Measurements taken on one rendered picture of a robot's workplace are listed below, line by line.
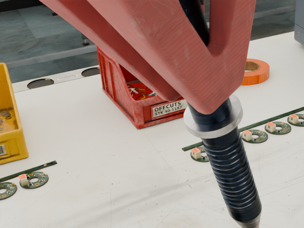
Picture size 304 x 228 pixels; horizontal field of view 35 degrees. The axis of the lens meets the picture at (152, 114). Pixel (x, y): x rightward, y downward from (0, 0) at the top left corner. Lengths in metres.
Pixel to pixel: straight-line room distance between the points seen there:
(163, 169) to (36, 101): 0.23
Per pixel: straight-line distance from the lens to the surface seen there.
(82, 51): 2.64
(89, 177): 0.42
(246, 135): 0.45
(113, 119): 0.51
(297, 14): 0.69
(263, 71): 0.58
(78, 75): 0.67
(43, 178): 0.43
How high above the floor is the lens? 0.98
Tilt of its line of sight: 26 degrees down
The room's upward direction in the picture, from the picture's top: 5 degrees counter-clockwise
